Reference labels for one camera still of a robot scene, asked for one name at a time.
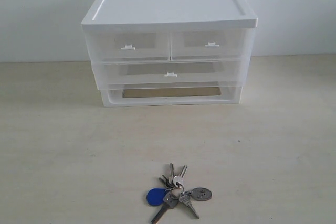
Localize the key bunch with blue fob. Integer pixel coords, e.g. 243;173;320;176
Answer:
146;163;213;223

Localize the white plastic drawer cabinet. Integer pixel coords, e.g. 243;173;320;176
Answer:
81;0;258;107

